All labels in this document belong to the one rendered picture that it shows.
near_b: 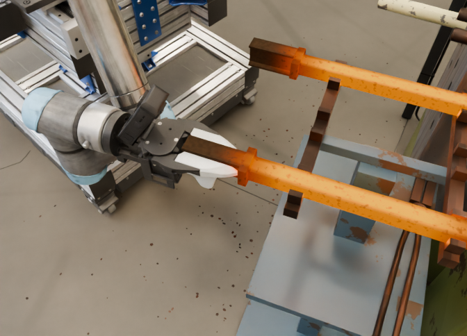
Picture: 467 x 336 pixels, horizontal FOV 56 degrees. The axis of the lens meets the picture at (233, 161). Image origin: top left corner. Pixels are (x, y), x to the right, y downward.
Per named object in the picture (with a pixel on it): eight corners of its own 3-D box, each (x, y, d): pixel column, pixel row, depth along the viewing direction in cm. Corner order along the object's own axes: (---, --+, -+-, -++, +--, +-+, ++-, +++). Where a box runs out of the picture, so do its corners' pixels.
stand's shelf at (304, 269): (245, 297, 81) (245, 293, 79) (303, 139, 103) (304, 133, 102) (414, 359, 74) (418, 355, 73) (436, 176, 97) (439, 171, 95)
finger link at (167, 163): (210, 161, 65) (160, 141, 68) (210, 154, 64) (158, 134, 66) (195, 185, 63) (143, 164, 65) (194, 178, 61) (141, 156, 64)
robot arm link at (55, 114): (57, 110, 79) (40, 73, 72) (110, 126, 77) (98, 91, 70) (29, 141, 75) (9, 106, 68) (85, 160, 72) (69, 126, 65)
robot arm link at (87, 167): (132, 169, 85) (120, 131, 76) (76, 196, 81) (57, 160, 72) (115, 142, 89) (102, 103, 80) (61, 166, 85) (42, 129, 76)
